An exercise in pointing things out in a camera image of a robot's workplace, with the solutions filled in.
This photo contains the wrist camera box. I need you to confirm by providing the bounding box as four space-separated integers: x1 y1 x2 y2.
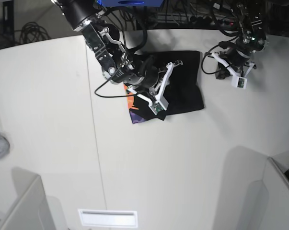
231 76 248 89
149 97 169 115

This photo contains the white side partition left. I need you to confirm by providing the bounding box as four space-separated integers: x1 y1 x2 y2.
0 174 56 230

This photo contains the coiled black cable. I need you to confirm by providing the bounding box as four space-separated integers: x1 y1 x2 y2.
19 21 51 44

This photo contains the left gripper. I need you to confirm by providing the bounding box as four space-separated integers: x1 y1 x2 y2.
211 48 257 80

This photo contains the white side partition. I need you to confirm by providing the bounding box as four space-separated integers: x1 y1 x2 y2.
260 158 289 230
0 174 56 230

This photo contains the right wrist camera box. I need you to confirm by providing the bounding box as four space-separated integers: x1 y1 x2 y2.
149 97 169 115

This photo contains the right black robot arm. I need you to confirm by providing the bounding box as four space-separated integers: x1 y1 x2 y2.
53 0 182 110

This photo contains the black T-shirt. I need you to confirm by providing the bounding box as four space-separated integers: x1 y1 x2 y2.
127 51 205 124

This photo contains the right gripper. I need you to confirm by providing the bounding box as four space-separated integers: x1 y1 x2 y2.
125 59 183 105

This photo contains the white side partition right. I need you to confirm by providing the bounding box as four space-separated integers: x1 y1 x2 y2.
260 158 289 230

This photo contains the white power strip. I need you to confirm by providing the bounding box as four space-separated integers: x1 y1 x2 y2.
189 15 234 26

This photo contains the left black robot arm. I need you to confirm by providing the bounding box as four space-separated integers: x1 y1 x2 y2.
215 0 267 80

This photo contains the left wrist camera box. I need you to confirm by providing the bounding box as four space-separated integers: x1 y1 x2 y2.
231 76 248 89

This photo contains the white table slot plate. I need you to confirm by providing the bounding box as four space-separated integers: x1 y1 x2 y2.
78 209 139 228

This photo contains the blue box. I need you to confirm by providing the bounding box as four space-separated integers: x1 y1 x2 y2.
98 0 163 7

